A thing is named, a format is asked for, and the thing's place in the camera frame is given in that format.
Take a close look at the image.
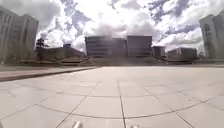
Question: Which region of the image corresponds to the dark block building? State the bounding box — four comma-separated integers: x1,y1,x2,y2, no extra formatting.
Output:
84,35,154,58

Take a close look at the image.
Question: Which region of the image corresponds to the grey concrete slab pavement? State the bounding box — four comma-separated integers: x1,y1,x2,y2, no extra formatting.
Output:
0,65,224,128

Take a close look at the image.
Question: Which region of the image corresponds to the low building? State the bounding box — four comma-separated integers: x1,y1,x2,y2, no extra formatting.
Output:
167,47,198,62
35,43,86,62

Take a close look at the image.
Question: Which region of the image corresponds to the robot's own part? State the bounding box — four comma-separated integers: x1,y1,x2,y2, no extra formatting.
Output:
127,123,140,128
72,120,83,128

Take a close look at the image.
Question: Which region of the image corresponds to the raised concrete kerb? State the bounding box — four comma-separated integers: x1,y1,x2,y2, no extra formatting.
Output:
0,66,98,83

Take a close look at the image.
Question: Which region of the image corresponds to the pale tall building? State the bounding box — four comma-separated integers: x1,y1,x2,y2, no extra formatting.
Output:
199,11,224,60
0,6,40,63

